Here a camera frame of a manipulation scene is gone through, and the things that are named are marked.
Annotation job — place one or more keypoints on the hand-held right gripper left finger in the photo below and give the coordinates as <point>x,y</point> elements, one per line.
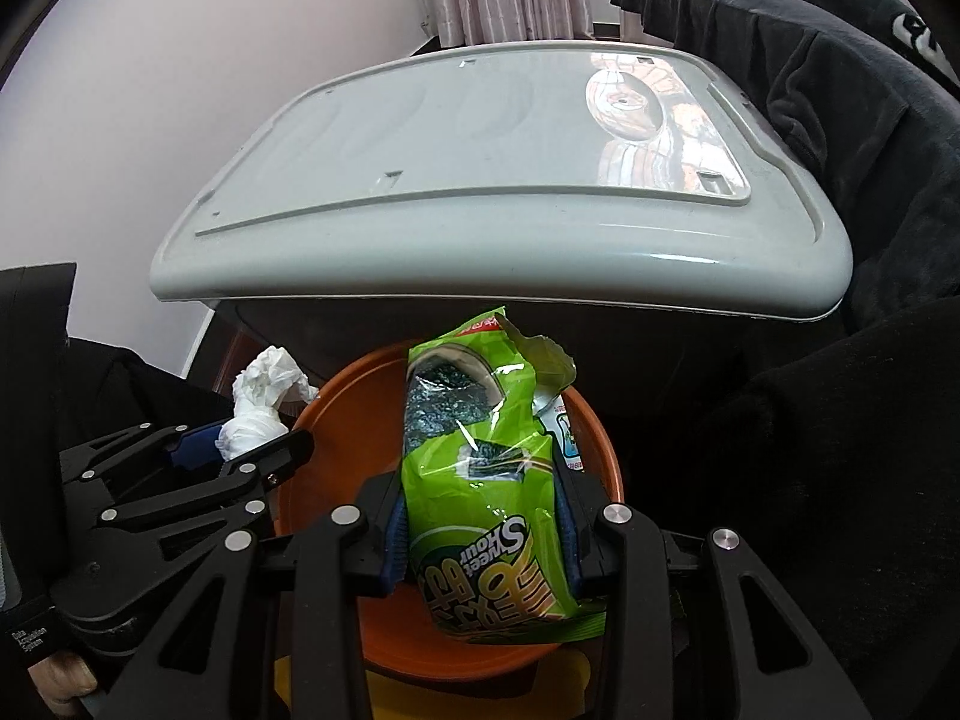
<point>394,540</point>

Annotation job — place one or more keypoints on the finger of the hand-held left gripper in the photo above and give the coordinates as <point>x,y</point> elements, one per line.
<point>199,441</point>
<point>285,451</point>

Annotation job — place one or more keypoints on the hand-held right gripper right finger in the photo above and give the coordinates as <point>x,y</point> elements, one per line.
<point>571,532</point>

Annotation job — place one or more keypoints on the white tissue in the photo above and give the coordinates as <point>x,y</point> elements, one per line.
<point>262,390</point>

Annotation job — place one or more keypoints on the orange plastic basin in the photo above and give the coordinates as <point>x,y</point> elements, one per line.
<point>352,420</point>

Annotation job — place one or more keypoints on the green snack bag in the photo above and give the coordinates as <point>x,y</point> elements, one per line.
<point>480,480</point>

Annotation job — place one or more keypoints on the person's left hand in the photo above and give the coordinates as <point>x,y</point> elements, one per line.
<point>64,679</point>

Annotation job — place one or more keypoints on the blue white small carton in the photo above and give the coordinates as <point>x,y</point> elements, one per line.
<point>566,427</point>

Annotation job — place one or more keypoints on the black jacket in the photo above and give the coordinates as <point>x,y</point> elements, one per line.
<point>825,165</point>

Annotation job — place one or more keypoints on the white cabinet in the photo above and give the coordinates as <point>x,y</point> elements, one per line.
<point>631,24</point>

